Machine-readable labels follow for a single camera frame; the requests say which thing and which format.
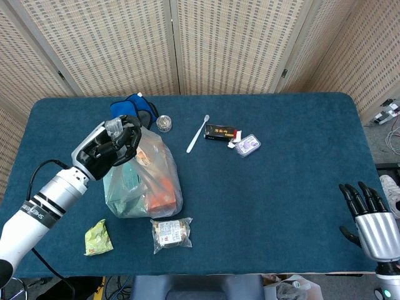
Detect orange cardboard box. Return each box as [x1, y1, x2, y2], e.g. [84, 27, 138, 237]
[136, 148, 176, 216]

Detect white loose wires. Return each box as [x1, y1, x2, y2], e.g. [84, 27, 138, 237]
[384, 123, 400, 157]

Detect black box gold print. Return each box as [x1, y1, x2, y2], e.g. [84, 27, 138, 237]
[204, 124, 238, 141]

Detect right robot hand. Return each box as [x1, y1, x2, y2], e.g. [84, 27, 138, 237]
[339, 181, 400, 262]

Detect red white small sachet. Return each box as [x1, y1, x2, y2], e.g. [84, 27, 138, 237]
[227, 129, 243, 149]

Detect white power strip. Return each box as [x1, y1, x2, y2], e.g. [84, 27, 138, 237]
[373, 99, 400, 126]

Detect woven folding screen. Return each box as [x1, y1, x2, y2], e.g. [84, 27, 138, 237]
[0, 0, 400, 201]

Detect translucent plastic shopping bag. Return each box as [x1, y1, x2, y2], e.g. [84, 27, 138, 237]
[102, 117, 184, 219]

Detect grey blue chair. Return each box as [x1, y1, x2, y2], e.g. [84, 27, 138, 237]
[130, 274, 266, 300]

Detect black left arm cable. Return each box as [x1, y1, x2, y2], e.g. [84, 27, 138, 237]
[28, 159, 76, 300]

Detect wrapped sandwich bread pack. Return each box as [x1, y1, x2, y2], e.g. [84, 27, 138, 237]
[149, 217, 194, 254]

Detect clear purple plastic case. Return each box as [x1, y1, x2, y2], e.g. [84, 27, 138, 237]
[234, 133, 262, 158]

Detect teal tablecloth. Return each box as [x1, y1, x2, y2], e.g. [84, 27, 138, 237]
[0, 92, 386, 279]

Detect green snack packet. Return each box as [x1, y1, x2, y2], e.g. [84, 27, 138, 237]
[83, 218, 114, 257]

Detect blue black fabric pouch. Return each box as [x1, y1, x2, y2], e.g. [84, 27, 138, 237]
[109, 92, 159, 128]

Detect white toothbrush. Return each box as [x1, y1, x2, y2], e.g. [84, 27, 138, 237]
[186, 114, 210, 154]

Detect white sneaker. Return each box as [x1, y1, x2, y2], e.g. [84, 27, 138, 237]
[379, 174, 400, 219]

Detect green cardboard box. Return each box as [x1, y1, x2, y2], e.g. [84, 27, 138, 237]
[104, 162, 148, 216]

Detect small clear round jar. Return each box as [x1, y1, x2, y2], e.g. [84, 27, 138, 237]
[156, 114, 173, 134]

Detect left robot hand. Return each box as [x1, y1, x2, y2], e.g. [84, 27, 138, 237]
[71, 114, 143, 181]

